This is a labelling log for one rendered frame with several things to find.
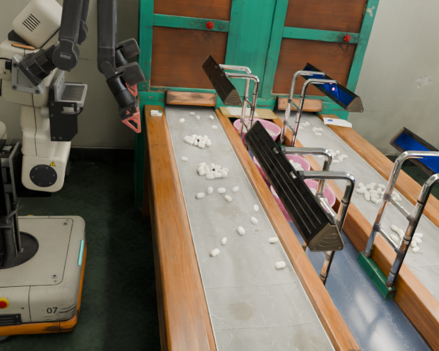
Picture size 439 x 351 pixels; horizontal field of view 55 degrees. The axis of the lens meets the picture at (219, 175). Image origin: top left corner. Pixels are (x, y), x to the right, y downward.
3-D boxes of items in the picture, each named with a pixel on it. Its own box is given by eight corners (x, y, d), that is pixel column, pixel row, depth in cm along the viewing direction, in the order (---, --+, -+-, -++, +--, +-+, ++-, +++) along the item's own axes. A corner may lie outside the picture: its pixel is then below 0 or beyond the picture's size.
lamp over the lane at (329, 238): (309, 252, 93) (317, 225, 89) (243, 138, 146) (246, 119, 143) (343, 251, 94) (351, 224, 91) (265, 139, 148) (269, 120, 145)
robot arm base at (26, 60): (24, 56, 144) (16, 65, 134) (43, 42, 144) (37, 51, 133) (42, 76, 149) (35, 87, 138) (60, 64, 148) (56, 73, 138)
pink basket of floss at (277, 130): (262, 156, 225) (265, 140, 221) (221, 140, 238) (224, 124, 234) (286, 143, 245) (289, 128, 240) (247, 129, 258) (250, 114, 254)
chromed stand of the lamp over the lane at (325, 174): (266, 306, 128) (295, 175, 107) (249, 263, 145) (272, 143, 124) (325, 303, 132) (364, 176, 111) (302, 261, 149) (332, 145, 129)
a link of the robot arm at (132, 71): (99, 58, 148) (98, 64, 141) (129, 44, 148) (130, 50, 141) (116, 88, 154) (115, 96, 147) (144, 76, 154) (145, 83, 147)
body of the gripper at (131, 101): (136, 100, 158) (127, 82, 155) (137, 109, 150) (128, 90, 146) (120, 106, 158) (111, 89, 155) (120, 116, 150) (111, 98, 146)
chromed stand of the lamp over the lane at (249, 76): (211, 162, 211) (222, 73, 191) (205, 145, 229) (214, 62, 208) (248, 163, 215) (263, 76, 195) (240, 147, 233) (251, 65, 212)
